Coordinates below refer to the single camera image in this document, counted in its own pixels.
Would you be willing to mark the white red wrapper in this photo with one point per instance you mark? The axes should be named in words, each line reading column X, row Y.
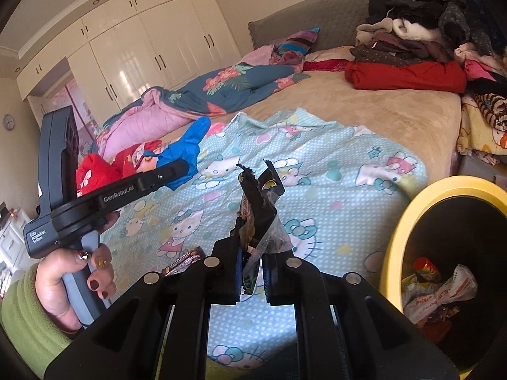
column 461, row 286

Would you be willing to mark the red folded garment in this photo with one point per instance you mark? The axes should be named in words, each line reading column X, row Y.
column 431, row 76

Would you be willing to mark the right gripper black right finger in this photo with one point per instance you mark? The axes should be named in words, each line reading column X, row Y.
column 346, row 329

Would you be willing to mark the white dresser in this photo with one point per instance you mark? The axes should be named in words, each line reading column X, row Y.
column 15, row 260

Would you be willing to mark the tan bed sheet mattress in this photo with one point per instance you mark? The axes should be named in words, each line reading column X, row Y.
column 425, row 122

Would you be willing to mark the striped colourful pillow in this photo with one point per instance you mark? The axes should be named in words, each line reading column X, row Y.
column 293, row 49

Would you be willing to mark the red plastic bag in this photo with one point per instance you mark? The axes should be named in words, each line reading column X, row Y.
column 438, row 324

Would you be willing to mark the black cartoon snack packet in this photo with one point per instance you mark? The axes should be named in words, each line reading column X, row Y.
column 260, row 229

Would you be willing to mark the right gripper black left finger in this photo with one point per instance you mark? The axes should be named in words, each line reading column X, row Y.
column 158, row 328

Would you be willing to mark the red white pillow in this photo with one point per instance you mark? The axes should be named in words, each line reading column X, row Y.
column 332, row 60

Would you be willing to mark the round wall clock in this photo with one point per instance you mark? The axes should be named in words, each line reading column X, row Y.
column 8, row 122

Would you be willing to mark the red candy wrapper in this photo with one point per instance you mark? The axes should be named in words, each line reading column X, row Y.
column 427, row 270

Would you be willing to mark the blue floral pink quilt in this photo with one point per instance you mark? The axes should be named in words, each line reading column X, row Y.
column 160, row 111

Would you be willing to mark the light blue Hello Kitty blanket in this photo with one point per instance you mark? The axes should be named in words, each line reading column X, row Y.
column 345, row 190

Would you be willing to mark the white wardrobe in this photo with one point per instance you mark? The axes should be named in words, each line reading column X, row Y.
column 122, row 47

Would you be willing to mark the yellow cartoon blanket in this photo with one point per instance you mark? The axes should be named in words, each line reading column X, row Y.
column 476, row 134

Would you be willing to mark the left hand painted nails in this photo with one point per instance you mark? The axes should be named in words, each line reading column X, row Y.
column 50, row 288

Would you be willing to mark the green sleeve left forearm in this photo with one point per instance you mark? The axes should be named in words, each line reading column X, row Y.
column 34, row 335

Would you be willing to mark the grey quilted headboard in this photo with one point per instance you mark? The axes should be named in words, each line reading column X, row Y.
column 336, row 19

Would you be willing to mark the pile of dark clothes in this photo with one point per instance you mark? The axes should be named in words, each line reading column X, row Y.
column 470, row 30

